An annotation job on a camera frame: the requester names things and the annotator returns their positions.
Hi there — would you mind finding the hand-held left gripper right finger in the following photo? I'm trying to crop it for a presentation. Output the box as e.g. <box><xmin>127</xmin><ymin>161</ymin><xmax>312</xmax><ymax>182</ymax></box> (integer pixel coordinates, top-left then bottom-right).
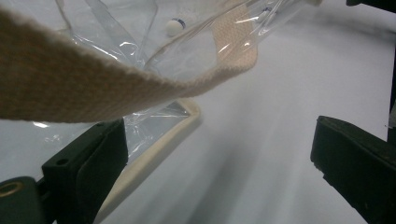
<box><xmin>310</xmin><ymin>115</ymin><xmax>396</xmax><ymax>224</ymax></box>

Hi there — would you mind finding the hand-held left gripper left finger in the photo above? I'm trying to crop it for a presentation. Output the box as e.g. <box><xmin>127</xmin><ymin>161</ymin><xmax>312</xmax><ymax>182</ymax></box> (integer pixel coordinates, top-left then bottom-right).
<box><xmin>41</xmin><ymin>118</ymin><xmax>129</xmax><ymax>224</ymax></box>

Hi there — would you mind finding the clear plastic bag beige trim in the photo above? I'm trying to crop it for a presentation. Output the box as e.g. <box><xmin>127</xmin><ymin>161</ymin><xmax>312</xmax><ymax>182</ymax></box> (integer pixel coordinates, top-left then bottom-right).
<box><xmin>0</xmin><ymin>0</ymin><xmax>323</xmax><ymax>224</ymax></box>

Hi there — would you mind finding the white shuttlecock blue band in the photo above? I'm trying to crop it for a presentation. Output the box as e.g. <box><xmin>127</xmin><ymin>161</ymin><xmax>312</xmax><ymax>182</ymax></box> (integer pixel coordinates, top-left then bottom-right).
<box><xmin>163</xmin><ymin>17</ymin><xmax>188</xmax><ymax>37</ymax></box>

